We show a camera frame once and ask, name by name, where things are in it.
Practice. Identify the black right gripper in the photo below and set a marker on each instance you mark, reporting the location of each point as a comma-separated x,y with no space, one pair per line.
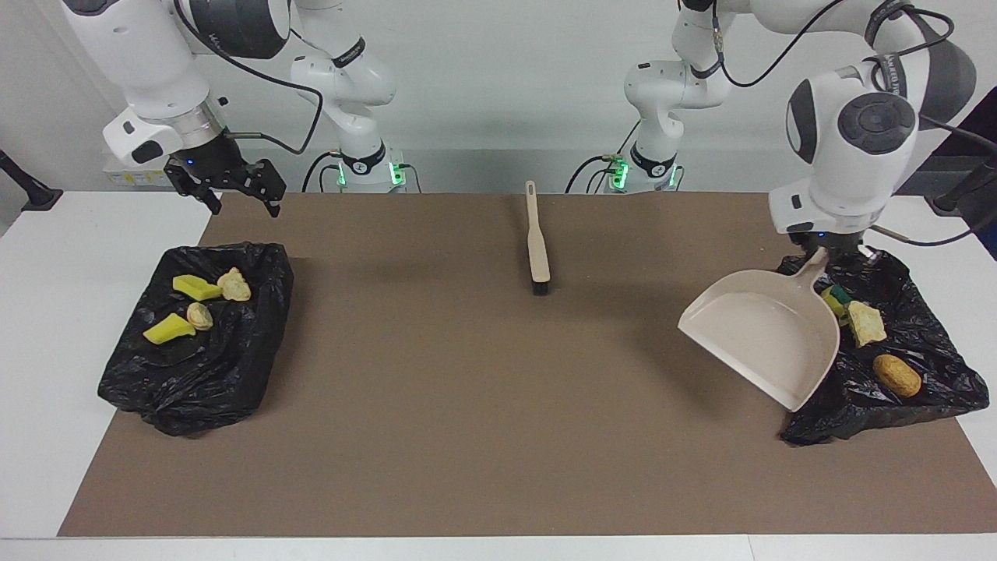
214,160

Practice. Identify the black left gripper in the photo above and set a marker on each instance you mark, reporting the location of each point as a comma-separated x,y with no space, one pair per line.
829,243

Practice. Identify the green and yellow sponge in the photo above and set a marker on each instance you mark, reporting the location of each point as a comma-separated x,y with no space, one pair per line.
837,300

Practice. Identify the striped bread roll toy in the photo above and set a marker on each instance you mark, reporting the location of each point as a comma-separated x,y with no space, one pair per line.
866,323
199,316

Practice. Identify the pale foam lump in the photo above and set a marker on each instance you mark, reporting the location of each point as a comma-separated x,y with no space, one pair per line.
234,286

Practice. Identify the beige plastic dustpan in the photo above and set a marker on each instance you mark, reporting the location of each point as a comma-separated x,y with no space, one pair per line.
763,335

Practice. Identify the notched yellow sponge piece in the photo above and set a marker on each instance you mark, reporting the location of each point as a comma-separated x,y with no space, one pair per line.
195,287

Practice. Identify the golden brown bread toy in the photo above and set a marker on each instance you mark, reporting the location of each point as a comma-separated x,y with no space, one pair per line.
897,375

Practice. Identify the chunky yellow sponge piece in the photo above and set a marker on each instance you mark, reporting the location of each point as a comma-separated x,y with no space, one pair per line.
166,330

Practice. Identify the beige hand brush black bristles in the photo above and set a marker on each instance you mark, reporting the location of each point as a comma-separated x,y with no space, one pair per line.
537,249

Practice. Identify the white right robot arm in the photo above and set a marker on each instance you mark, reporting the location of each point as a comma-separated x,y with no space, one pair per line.
140,47

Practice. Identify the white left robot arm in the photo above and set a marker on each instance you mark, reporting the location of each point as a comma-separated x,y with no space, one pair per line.
849,156

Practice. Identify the black trash bag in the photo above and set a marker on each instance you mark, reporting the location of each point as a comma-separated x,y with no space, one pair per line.
202,382
935,343

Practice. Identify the white power strip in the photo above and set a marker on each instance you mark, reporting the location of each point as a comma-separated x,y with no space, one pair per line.
132,179

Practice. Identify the brown table mat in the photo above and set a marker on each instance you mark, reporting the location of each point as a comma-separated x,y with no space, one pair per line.
498,483

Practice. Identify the black camera stand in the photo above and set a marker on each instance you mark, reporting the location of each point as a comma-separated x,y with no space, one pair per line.
962,195
35,195

